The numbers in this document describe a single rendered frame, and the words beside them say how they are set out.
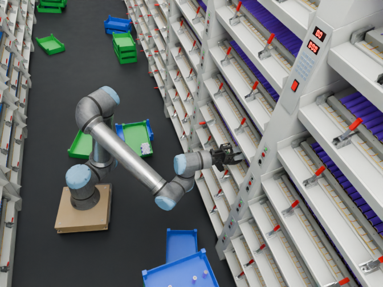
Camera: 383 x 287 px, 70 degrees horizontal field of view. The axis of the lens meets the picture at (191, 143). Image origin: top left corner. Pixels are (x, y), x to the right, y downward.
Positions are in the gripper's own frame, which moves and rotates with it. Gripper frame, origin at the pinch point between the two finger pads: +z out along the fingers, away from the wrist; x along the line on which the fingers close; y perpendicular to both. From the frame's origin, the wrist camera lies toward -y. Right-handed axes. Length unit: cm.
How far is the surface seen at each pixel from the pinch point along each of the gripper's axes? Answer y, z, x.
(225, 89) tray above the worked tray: 17.1, -1.8, 31.1
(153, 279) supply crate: -30, -56, -37
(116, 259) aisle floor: -78, -73, -6
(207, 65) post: 23, -7, 46
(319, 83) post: 61, -4, -24
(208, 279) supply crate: -30, -31, -44
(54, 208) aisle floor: -78, -110, 41
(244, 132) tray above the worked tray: 14.9, -3.6, 1.7
